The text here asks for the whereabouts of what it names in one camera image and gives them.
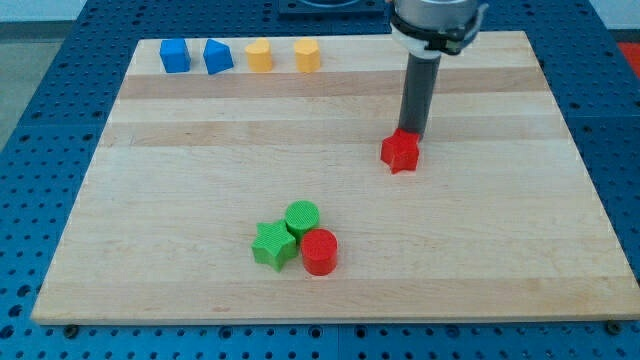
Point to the yellow heart block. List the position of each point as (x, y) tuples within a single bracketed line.
[(258, 55)]

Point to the yellow hexagon block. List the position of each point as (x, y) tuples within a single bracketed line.
[(307, 55)]

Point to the red cylinder block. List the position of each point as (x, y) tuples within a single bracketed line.
[(319, 249)]

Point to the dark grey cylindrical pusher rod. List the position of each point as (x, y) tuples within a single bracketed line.
[(419, 84)]

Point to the green cylinder block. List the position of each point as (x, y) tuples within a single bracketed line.
[(301, 216)]

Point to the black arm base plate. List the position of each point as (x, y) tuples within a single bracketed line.
[(297, 9)]

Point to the wooden board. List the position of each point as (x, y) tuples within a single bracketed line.
[(500, 222)]

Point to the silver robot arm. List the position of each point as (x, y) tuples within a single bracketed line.
[(429, 29)]

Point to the red star block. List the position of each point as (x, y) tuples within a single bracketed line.
[(400, 151)]

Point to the blue pentagon block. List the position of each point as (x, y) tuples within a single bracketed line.
[(217, 57)]

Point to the green star block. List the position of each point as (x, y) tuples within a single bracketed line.
[(274, 245)]

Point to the blue cube block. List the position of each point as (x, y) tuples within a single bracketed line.
[(175, 55)]

